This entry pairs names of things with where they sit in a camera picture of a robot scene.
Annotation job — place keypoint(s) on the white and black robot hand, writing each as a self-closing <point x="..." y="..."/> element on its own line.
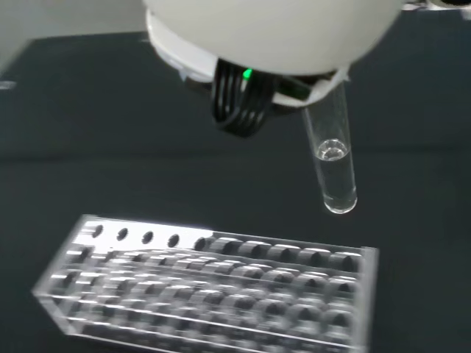
<point x="265" y="33"/>

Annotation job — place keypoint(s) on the clear acrylic test tube rack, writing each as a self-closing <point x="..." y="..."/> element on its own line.
<point x="206" y="287"/>

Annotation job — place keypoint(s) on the black bench cloth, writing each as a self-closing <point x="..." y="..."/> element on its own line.
<point x="129" y="147"/>

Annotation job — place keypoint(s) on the pale board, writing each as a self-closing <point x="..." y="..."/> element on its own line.
<point x="73" y="16"/>

